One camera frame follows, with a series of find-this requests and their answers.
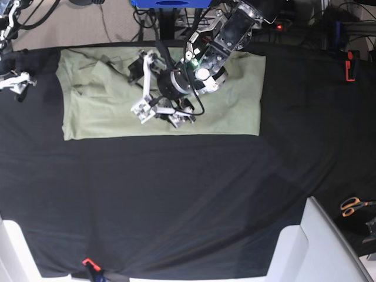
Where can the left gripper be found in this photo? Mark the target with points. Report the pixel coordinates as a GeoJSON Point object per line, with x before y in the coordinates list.
{"type": "Point", "coordinates": [172, 104]}

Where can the blue box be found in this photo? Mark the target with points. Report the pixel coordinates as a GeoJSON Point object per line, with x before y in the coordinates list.
{"type": "Point", "coordinates": [145, 4]}

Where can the white frame left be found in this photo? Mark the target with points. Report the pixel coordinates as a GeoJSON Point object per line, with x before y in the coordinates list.
{"type": "Point", "coordinates": [17, 263]}

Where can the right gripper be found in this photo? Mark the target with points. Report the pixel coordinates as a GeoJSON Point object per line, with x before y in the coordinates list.
{"type": "Point", "coordinates": [12, 80]}

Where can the green T-shirt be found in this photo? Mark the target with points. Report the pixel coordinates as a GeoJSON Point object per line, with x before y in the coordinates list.
{"type": "Point", "coordinates": [97, 98]}

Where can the white power strip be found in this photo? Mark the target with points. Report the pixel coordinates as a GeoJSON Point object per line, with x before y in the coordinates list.
{"type": "Point", "coordinates": [187, 22]}

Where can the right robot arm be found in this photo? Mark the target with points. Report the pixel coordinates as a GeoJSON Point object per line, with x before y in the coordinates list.
{"type": "Point", "coordinates": [10, 13]}

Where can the orange clamp bottom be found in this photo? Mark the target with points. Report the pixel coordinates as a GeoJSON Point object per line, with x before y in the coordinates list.
{"type": "Point", "coordinates": [87, 262]}

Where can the orange black clamp right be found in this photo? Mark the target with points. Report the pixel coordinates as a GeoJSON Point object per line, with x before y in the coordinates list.
{"type": "Point", "coordinates": [352, 65]}

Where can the orange handled scissors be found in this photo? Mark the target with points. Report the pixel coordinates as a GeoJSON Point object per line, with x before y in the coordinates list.
{"type": "Point", "coordinates": [352, 204]}

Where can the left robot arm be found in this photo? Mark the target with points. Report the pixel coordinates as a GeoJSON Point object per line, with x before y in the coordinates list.
{"type": "Point", "coordinates": [207, 48]}

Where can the black table cloth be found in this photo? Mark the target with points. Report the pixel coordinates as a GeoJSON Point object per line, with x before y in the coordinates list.
{"type": "Point", "coordinates": [190, 207]}

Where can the black table leg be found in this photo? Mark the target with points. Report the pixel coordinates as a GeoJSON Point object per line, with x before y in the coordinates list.
{"type": "Point", "coordinates": [167, 19]}

